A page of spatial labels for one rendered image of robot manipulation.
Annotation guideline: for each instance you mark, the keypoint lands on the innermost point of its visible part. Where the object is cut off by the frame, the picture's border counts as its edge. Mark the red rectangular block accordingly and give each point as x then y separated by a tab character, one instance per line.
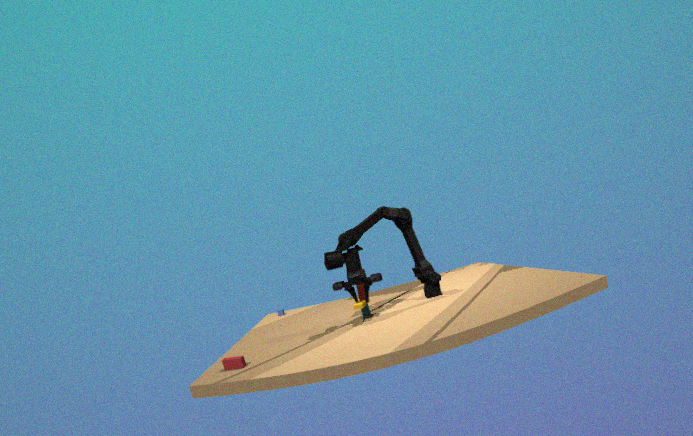
237	362

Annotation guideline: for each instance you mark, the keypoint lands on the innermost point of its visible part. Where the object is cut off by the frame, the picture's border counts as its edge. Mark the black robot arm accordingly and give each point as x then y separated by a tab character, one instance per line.
403	221

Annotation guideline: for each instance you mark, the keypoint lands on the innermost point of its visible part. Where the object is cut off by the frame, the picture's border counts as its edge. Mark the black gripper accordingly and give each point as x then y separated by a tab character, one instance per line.
367	281

